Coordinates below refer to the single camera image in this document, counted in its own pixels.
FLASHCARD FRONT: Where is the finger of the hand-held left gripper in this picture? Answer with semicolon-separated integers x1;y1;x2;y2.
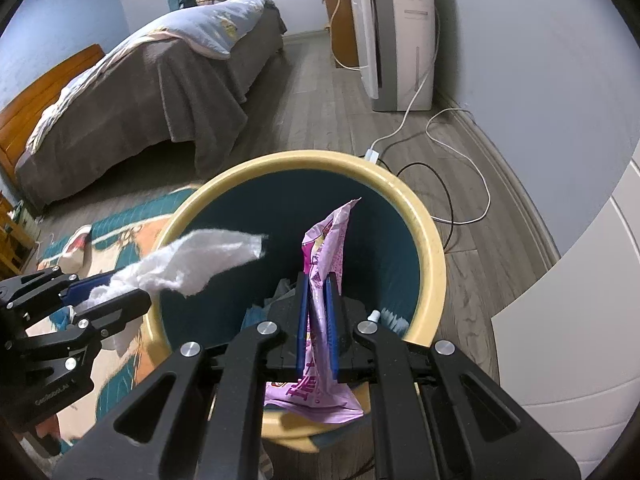
0;266;118;312
22;287;152;361

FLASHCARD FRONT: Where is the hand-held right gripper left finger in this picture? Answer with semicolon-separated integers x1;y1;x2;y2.
52;272;311;480

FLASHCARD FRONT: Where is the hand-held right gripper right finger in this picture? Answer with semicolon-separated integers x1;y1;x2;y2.
324;272;583;480

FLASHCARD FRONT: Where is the blue cloth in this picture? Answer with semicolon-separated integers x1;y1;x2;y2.
241;302;273;333

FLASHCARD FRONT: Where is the pink snack wrapper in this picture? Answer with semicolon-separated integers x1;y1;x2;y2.
262;197;366;426

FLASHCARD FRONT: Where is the white tissue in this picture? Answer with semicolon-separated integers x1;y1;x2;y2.
74;229;271;356

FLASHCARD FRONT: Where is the yellow rimmed teal bin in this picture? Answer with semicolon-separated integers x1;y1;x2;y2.
147;150;447;480

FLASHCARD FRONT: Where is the crushed red white paper cup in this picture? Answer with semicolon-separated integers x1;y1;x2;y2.
62;225;93;273

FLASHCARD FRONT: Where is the printed quilted mat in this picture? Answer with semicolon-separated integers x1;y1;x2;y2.
20;186;201;461

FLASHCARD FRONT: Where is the wooden furniture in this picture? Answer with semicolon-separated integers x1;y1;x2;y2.
0;195;41;276

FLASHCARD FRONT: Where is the wooden headboard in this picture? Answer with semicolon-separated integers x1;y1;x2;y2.
0;44;106;186

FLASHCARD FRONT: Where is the bed with grey cover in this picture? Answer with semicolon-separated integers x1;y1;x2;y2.
15;0;288;211

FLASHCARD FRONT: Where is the white cabinet panel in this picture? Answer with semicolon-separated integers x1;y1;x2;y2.
490;152;640;433

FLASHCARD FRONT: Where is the pale floral duvet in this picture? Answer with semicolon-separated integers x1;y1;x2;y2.
25;0;273;156

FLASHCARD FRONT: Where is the wooden cabinet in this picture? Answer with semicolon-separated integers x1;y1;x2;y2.
321;0;361;68

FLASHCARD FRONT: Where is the white air purifier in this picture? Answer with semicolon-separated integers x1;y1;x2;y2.
347;0;436;112

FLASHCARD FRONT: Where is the black cable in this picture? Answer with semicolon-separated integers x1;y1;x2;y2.
377;157;456;253

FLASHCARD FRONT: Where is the white power cable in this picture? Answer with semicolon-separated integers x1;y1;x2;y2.
370;7;493;226

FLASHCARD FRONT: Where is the cream cable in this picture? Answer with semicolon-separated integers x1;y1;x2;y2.
327;0;363;71

